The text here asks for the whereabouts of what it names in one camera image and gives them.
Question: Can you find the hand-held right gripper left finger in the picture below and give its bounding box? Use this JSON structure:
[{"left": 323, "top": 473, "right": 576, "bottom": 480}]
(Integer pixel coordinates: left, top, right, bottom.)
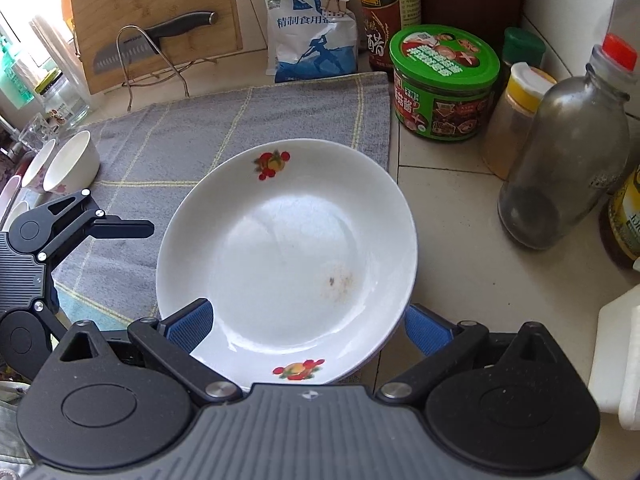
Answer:
[{"left": 59, "top": 297, "right": 246, "bottom": 406}]

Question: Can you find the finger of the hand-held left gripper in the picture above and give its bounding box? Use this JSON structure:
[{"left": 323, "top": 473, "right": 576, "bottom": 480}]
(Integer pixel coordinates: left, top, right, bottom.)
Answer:
[
  {"left": 35, "top": 280, "right": 71, "bottom": 343},
  {"left": 37, "top": 189, "right": 155, "bottom": 266}
]

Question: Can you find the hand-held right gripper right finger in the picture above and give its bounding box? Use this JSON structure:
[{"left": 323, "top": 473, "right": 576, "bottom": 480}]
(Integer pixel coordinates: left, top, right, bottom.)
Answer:
[{"left": 375, "top": 304, "right": 571, "bottom": 406}]

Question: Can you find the white floral bowl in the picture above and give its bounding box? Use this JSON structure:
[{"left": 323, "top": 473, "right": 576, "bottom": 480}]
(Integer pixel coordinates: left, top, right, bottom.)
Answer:
[
  {"left": 42, "top": 130, "right": 101, "bottom": 193},
  {"left": 20, "top": 138, "right": 57, "bottom": 192}
]

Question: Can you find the stained white fruit-print plate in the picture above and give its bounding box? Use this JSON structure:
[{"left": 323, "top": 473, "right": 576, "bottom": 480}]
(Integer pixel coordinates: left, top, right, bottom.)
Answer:
[{"left": 156, "top": 137, "right": 418, "bottom": 386}]

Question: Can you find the beige jacket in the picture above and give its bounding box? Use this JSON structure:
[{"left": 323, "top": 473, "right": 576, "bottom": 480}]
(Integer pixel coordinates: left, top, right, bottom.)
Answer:
[{"left": 0, "top": 380, "right": 36, "bottom": 480}]

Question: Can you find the clear glass cup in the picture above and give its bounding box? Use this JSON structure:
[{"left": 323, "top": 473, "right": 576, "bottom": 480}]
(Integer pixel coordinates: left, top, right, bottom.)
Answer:
[{"left": 17, "top": 112, "right": 56, "bottom": 153}]

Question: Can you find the grey blue checked towel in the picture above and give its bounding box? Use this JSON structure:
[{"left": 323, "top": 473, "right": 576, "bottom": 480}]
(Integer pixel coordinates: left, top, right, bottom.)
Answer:
[{"left": 50, "top": 71, "right": 392, "bottom": 331}]

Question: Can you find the glass jar with green lid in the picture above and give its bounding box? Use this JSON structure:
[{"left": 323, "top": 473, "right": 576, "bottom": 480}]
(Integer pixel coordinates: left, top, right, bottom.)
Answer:
[{"left": 35, "top": 71, "right": 91, "bottom": 128}]

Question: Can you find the green dish soap bottle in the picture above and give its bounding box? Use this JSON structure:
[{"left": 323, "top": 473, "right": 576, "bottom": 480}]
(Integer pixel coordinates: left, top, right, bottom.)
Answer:
[{"left": 0, "top": 35, "right": 36, "bottom": 111}]

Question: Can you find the white plastic container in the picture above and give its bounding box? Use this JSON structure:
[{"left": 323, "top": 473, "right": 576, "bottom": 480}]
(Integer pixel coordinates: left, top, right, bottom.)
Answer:
[{"left": 587, "top": 282, "right": 640, "bottom": 431}]

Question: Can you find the thick plastic wrap roll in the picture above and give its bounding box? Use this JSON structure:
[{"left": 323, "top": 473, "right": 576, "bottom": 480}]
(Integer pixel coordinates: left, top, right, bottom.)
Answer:
[{"left": 30, "top": 12, "right": 81, "bottom": 86}]

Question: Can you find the red-capped glass bottle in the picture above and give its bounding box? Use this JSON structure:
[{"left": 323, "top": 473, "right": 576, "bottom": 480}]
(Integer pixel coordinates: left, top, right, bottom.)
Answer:
[{"left": 498, "top": 32, "right": 638, "bottom": 251}]

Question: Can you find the yellow-lidded spice jar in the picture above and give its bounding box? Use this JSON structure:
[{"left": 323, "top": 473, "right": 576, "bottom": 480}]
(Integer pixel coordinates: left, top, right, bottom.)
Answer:
[{"left": 482, "top": 61, "right": 558, "bottom": 181}]

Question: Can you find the yellow oil bottle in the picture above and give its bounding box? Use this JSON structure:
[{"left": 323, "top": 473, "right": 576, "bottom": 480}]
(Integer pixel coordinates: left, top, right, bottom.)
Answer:
[{"left": 599, "top": 160, "right": 640, "bottom": 271}]

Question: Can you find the white blue salt bag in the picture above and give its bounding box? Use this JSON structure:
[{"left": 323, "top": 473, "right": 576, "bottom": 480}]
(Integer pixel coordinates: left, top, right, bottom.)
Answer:
[{"left": 263, "top": 0, "right": 359, "bottom": 83}]

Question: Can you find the green-lidded sauce jar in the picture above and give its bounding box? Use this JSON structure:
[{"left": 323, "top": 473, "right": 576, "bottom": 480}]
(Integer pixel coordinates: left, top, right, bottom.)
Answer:
[{"left": 389, "top": 24, "right": 501, "bottom": 143}]

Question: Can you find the green-lidded spice jar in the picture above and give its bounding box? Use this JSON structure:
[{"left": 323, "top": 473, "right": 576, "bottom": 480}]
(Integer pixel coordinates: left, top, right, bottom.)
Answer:
[{"left": 500, "top": 27, "right": 547, "bottom": 76}]

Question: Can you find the dark vinegar bottle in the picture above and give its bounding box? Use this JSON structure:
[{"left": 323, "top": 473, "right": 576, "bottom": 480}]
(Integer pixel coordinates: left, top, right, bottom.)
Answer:
[{"left": 356, "top": 0, "right": 422, "bottom": 73}]

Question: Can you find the metal wire rack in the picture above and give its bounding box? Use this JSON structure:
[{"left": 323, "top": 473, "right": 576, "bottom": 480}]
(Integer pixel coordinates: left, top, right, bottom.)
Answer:
[{"left": 116, "top": 25, "right": 221, "bottom": 111}]

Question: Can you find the black-handled kitchen knife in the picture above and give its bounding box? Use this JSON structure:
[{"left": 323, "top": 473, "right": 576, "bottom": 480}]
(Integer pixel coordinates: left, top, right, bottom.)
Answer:
[{"left": 92, "top": 11, "right": 218, "bottom": 73}]

